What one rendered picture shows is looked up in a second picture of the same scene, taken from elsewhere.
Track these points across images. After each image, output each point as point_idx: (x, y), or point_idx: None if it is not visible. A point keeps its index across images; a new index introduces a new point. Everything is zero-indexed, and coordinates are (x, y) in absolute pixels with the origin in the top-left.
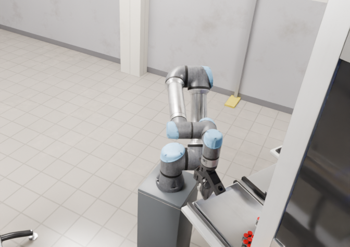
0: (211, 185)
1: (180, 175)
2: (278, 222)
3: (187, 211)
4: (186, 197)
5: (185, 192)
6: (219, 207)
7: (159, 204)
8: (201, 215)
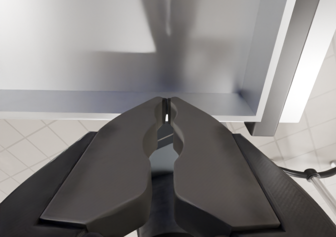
0: None
1: (161, 232)
2: None
3: (296, 90)
4: (168, 147)
5: (159, 161)
6: (104, 6)
7: None
8: None
